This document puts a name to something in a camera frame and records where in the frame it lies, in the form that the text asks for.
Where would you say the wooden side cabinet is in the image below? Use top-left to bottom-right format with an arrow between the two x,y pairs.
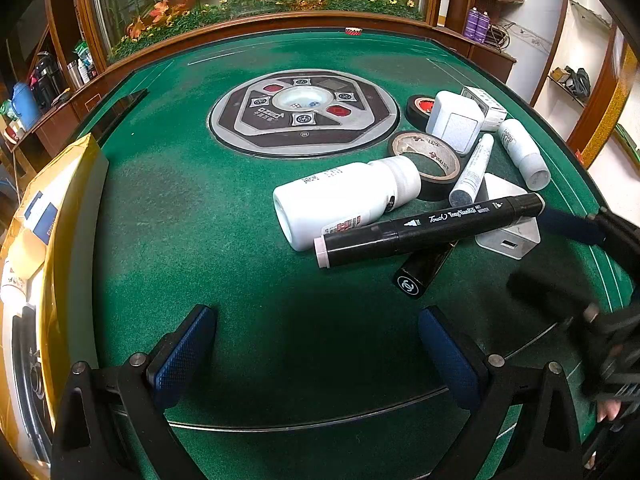
430,25 -> 517,98

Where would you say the black marker pen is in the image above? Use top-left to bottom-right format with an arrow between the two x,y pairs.
314,192 -> 546,269

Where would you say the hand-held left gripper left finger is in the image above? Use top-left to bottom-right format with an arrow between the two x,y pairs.
51,304 -> 217,480

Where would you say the blue thermos jug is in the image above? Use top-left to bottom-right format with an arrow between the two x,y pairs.
11,82 -> 41,131

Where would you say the white paint marker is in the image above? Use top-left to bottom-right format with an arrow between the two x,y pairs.
449,133 -> 495,207

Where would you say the black round ribbed object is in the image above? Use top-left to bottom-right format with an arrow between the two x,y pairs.
12,310 -> 53,461

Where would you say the white wall switch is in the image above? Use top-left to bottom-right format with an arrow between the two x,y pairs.
426,91 -> 485,155

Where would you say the black thermos flask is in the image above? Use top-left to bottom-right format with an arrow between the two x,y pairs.
27,52 -> 66,111

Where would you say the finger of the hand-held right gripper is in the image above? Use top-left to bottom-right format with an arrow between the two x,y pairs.
540,207 -> 640,273
507,270 -> 602,322

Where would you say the black tape roll red label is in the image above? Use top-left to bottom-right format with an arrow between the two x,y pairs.
405,94 -> 451,128

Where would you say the green packet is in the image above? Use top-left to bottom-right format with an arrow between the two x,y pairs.
75,42 -> 96,81

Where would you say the black tape roll beige core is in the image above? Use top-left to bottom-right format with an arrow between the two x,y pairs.
387,131 -> 462,202

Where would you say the small white printed box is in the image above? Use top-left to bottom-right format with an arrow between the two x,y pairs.
460,86 -> 510,128

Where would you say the wire rack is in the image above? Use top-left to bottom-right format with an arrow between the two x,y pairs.
487,22 -> 516,51

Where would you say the large white pill bottle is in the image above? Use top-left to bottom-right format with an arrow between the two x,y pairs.
272,156 -> 422,252

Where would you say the small white bottle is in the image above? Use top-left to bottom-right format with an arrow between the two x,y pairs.
497,119 -> 552,192

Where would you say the person's right hand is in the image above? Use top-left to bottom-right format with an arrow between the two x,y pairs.
584,399 -> 622,470

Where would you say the round table control panel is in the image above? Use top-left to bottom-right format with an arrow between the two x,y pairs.
207,67 -> 401,160

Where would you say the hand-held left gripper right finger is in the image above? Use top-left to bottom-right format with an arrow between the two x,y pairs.
419,306 -> 584,480

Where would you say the yellow cardboard box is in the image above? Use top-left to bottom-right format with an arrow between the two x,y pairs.
0,134 -> 110,480

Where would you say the brown cardboard packet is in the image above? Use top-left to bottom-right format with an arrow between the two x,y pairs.
7,232 -> 48,281

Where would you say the black cable bundle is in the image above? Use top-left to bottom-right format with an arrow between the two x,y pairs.
564,66 -> 592,97

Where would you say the white charger adapter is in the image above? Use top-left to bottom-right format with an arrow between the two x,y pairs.
475,172 -> 542,261

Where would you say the black lipstick tube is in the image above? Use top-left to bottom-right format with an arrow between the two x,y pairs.
392,241 -> 458,301

